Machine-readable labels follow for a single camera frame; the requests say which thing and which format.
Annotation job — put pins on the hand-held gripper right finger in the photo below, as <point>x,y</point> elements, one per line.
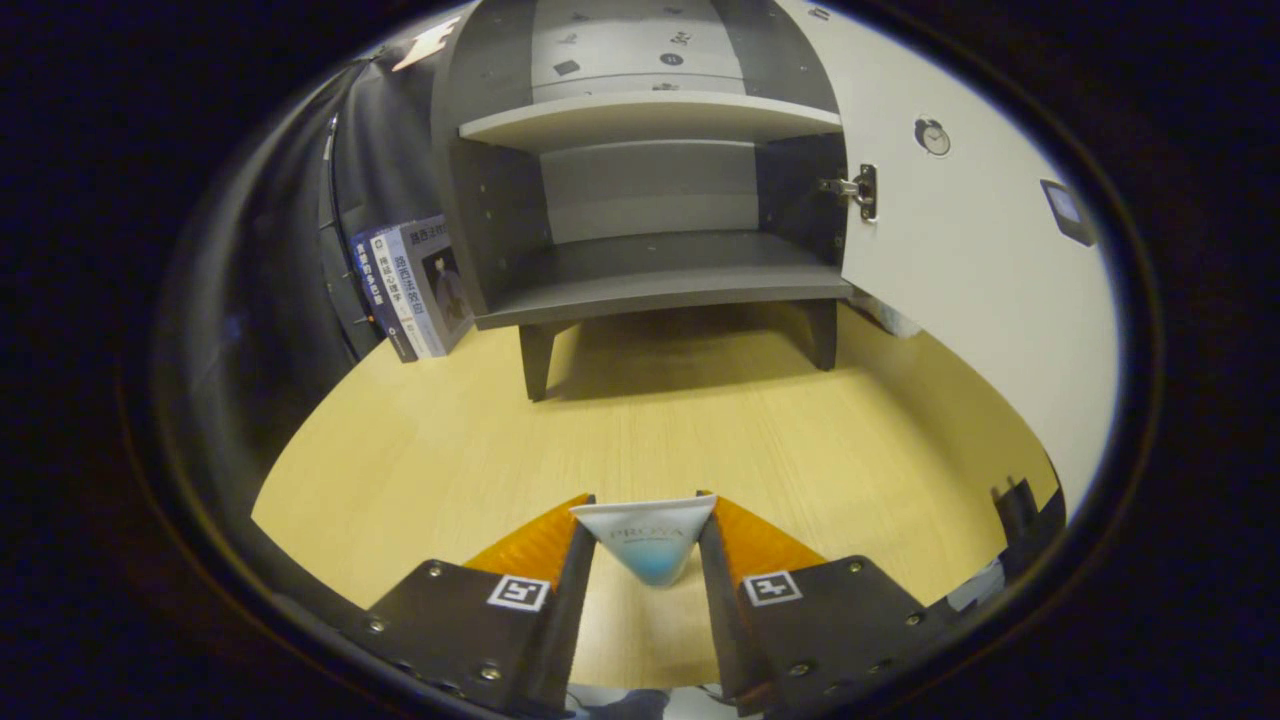
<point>720,620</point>

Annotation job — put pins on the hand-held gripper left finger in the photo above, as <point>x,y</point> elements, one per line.
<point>565,620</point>

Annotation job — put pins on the white and blue tube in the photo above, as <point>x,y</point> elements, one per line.
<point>645,545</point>

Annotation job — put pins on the white cabinet door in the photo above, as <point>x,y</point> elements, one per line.
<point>960,300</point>

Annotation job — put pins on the grey cover book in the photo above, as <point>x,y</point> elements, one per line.
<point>445,285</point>

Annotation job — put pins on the grey cabinet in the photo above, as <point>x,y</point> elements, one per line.
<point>650,265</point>

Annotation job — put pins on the white spine book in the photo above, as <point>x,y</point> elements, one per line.
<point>400,280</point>

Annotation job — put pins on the black backdrop cloth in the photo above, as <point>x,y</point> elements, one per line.
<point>280,300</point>

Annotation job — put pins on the metal door hinge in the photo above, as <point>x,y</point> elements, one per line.
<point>866,192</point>

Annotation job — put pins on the black stand pole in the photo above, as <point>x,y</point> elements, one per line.
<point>333,200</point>

